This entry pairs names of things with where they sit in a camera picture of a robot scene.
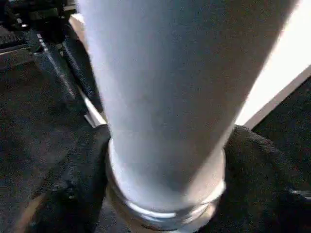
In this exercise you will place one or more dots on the white plastic table leg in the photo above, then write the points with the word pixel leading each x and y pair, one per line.
pixel 170 85

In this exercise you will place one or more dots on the black mat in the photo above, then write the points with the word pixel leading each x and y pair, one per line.
pixel 24 121

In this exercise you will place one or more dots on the white plastic table top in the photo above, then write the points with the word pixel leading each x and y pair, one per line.
pixel 279 60

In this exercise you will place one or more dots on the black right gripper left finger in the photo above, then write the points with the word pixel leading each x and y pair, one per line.
pixel 73 194

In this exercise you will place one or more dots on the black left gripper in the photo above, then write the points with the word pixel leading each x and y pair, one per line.
pixel 36 19

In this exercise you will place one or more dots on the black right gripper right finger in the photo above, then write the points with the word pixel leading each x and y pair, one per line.
pixel 262 189

